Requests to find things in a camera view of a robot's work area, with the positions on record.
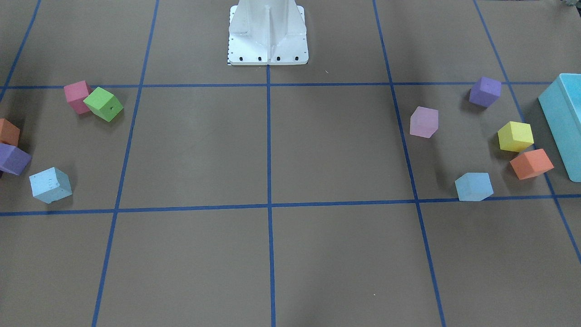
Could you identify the light blue block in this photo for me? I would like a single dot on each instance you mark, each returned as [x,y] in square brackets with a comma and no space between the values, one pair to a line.
[474,186]
[50,185]

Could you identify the light pink foam block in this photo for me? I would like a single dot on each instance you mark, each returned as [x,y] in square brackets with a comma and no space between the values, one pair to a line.
[423,122]

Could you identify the green foam block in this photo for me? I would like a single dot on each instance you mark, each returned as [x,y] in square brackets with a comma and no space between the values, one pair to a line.
[103,104]

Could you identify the purple foam block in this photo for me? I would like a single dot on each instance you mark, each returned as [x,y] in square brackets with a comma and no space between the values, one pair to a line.
[12,159]
[485,92]

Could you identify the yellow foam block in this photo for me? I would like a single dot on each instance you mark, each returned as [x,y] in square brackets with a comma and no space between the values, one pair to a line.
[515,136]

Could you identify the dark pink foam block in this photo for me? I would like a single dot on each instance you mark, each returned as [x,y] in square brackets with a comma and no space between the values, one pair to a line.
[75,94]

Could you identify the orange foam block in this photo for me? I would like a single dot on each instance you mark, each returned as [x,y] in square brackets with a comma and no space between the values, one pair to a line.
[9,133]
[531,164]

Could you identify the teal plastic bin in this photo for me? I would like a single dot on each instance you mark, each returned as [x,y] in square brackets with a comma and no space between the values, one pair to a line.
[561,105]

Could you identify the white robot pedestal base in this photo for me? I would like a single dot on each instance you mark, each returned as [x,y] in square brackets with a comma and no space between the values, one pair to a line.
[267,32]

